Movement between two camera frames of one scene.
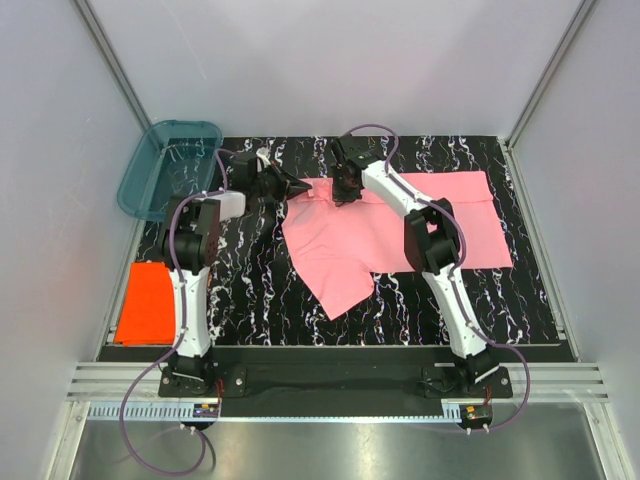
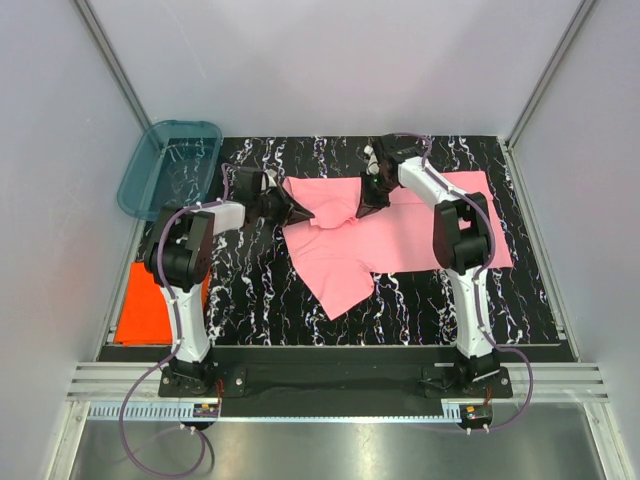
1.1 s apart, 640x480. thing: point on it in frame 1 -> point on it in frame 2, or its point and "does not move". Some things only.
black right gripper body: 343,192 -> 374,185
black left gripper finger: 293,184 -> 293,204
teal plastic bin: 172,158 does not move
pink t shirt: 336,248 does not move
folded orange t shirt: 147,314 does not move
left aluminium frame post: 109,61 does not move
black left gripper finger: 296,187 -> 297,213
